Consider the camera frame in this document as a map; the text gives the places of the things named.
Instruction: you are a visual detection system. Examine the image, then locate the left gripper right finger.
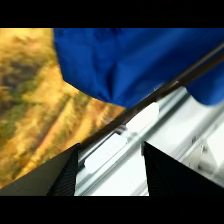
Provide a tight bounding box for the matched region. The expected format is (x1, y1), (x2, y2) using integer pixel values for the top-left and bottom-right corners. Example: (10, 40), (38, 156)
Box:
(142, 141), (224, 197)

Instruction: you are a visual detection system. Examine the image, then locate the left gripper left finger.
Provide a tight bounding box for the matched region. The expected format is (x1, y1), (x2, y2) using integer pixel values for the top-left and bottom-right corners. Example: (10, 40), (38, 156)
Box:
(0, 142), (82, 197)

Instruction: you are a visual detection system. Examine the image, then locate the blue long-sleeved shirt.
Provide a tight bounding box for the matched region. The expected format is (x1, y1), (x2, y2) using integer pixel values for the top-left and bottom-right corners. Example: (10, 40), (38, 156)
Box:
(53, 28), (224, 110)

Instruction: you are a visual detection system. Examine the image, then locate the silver frame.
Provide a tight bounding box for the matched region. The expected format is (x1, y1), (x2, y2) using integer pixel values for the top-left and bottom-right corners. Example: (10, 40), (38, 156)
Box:
(74, 87), (224, 197)

